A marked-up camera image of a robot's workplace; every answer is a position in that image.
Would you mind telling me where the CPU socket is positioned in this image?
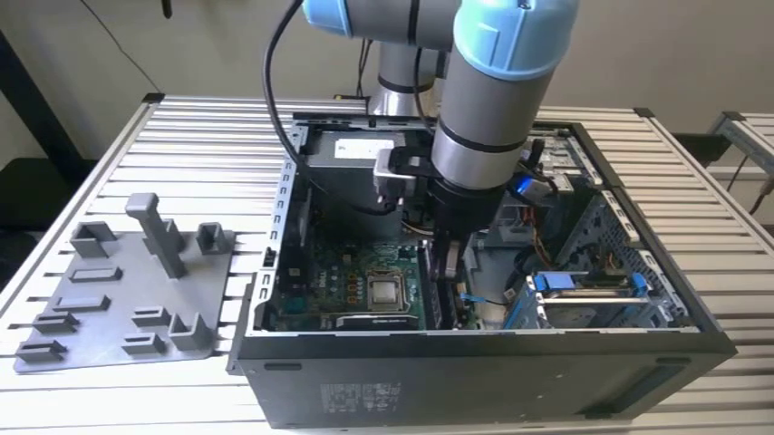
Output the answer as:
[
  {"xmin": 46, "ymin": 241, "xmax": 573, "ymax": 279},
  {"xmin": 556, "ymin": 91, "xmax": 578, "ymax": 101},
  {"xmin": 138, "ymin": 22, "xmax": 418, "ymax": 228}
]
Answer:
[{"xmin": 361, "ymin": 269, "xmax": 411, "ymax": 314}]

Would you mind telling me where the grey power supply unit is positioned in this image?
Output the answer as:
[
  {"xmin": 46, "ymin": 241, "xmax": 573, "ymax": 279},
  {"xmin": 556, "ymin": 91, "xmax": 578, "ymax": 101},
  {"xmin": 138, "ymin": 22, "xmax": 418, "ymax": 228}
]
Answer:
[{"xmin": 299, "ymin": 130, "xmax": 410, "ymax": 244}]

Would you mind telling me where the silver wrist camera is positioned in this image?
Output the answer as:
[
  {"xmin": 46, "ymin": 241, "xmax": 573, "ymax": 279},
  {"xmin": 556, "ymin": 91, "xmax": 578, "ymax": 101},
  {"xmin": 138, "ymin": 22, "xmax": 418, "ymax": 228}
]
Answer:
[{"xmin": 371, "ymin": 148, "xmax": 419, "ymax": 203}]

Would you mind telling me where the grey parts rack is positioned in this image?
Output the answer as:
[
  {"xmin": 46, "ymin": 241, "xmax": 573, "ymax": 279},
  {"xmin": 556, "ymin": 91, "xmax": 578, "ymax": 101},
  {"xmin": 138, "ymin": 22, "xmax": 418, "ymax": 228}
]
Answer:
[{"xmin": 12, "ymin": 192, "xmax": 239, "ymax": 375}]

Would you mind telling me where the aluminium frame side table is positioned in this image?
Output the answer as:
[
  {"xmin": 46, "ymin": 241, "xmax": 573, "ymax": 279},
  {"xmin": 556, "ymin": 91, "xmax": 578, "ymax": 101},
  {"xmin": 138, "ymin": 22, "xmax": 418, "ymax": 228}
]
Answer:
[{"xmin": 708, "ymin": 111, "xmax": 774, "ymax": 181}]

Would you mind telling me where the black box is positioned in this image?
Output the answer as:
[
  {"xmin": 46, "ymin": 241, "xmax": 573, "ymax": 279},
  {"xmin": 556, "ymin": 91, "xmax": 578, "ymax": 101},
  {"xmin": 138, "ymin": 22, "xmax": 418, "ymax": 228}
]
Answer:
[{"xmin": 672, "ymin": 132, "xmax": 733, "ymax": 169}]

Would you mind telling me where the black PC case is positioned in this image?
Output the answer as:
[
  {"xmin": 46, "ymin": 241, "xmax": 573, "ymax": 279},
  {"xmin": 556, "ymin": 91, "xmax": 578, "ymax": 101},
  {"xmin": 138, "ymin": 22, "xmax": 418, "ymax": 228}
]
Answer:
[{"xmin": 226, "ymin": 111, "xmax": 741, "ymax": 431}]

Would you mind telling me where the black wire blue plug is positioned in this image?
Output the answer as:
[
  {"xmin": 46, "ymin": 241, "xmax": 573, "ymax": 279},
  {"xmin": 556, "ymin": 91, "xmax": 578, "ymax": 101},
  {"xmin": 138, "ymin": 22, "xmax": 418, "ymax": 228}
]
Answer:
[{"xmin": 458, "ymin": 292, "xmax": 515, "ymax": 308}]

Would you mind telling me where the thick black camera cable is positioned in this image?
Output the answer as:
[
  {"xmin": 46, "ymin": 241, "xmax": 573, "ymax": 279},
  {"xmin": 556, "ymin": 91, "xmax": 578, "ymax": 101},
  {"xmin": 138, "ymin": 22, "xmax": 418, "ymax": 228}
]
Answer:
[{"xmin": 262, "ymin": 0, "xmax": 405, "ymax": 217}]

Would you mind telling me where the green motherboard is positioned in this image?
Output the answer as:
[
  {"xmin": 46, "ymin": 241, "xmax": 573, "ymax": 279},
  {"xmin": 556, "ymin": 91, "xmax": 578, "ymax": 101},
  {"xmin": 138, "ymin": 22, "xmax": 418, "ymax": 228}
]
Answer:
[{"xmin": 269, "ymin": 242, "xmax": 485, "ymax": 332}]

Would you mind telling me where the blue disk carrier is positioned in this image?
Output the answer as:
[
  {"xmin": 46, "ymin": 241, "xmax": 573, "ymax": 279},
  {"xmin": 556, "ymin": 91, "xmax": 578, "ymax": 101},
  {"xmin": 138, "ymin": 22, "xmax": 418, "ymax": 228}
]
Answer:
[{"xmin": 523, "ymin": 270, "xmax": 661, "ymax": 331}]

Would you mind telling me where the black graphics card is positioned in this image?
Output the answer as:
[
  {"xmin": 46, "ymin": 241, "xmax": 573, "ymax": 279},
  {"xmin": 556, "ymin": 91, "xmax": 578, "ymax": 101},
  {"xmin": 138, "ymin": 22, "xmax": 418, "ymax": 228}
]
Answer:
[{"xmin": 326, "ymin": 312, "xmax": 425, "ymax": 333}]

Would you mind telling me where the black hanging cable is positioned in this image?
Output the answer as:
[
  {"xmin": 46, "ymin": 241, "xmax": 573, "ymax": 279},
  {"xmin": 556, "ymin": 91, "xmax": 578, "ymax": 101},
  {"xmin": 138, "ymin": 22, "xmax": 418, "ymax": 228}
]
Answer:
[{"xmin": 355, "ymin": 38, "xmax": 375, "ymax": 97}]

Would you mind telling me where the silver CPU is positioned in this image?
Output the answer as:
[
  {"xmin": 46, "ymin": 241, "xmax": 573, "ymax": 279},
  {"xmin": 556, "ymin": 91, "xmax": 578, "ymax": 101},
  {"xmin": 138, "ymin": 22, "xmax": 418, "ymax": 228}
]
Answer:
[{"xmin": 370, "ymin": 281, "xmax": 403, "ymax": 305}]

